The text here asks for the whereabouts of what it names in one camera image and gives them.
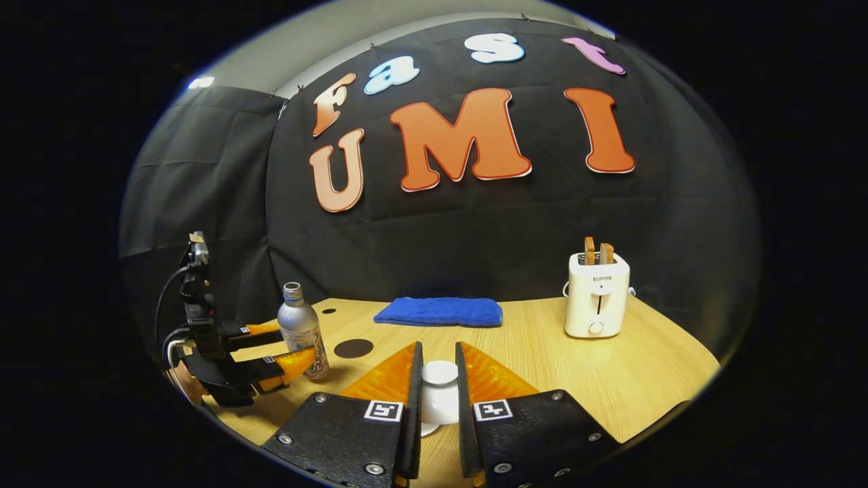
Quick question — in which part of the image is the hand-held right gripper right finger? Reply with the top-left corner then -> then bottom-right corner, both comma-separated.
454,341 -> 621,488

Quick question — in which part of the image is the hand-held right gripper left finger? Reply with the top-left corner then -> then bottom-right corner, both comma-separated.
261,341 -> 425,488

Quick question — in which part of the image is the silver water bottle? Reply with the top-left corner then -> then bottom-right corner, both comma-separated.
277,282 -> 330,380

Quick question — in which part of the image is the white teacup lid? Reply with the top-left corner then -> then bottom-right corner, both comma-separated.
422,361 -> 460,386

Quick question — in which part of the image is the blue folded towel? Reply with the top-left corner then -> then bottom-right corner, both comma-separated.
374,297 -> 504,327

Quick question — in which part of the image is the white toaster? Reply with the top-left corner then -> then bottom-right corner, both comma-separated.
564,252 -> 631,339

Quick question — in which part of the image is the black backdrop cloth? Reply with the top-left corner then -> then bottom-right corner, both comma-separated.
119,17 -> 760,360

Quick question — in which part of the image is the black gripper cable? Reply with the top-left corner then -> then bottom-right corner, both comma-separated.
155,264 -> 192,360

